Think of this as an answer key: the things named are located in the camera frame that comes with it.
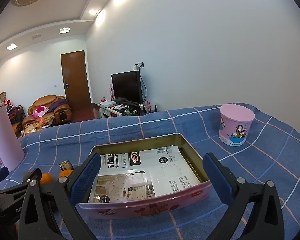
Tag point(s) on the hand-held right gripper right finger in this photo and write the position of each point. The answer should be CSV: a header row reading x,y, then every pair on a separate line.
x,y
217,177

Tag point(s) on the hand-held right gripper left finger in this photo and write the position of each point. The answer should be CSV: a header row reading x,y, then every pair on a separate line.
x,y
86,177

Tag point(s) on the orange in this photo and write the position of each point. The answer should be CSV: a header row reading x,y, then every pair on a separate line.
x,y
46,179
65,173

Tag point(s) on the small patterned cup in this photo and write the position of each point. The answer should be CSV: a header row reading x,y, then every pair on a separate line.
x,y
66,165

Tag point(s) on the pink tin box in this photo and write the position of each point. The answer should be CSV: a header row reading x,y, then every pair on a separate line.
x,y
140,210

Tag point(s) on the pink kettle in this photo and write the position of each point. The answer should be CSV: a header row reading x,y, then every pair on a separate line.
x,y
5,135

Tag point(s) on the coffee table with snacks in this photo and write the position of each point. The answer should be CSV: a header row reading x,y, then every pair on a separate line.
x,y
36,127

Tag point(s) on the brown leather sofa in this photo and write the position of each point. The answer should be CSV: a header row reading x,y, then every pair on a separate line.
x,y
16,129

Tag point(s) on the pink cartoon cup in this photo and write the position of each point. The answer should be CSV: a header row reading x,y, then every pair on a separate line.
x,y
236,127

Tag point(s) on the pink pillow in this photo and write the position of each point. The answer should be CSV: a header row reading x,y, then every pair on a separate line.
x,y
40,111

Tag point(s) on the black shelf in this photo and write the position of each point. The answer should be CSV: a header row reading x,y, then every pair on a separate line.
x,y
15,112

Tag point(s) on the printed paper sheet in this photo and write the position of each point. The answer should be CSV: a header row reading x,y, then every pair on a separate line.
x,y
152,172

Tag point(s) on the white tv stand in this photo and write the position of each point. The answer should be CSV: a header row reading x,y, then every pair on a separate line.
x,y
107,110

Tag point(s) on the blue checked tablecloth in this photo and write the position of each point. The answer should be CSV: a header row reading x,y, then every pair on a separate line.
x,y
165,125

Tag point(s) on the brown leather armchair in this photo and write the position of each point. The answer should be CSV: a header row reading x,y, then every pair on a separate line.
x,y
45,100

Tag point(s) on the flat white box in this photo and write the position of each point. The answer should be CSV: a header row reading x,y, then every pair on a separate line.
x,y
107,103

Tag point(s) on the purple blanket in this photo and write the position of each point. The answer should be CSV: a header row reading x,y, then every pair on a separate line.
x,y
60,103

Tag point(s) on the brown patterned canister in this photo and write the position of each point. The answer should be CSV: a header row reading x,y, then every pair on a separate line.
x,y
3,96

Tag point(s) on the pink gift bag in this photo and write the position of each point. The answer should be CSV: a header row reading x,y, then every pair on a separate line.
x,y
112,92

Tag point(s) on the small pink box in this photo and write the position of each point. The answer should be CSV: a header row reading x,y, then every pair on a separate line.
x,y
148,106

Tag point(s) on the brown wooden door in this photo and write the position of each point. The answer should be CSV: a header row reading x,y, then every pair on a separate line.
x,y
75,80

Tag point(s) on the black television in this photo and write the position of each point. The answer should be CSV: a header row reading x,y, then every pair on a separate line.
x,y
126,86

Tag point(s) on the square ceiling panel light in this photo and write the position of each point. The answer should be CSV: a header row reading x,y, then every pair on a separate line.
x,y
64,30
11,46

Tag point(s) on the white wall socket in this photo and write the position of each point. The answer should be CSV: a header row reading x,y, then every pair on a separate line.
x,y
139,65

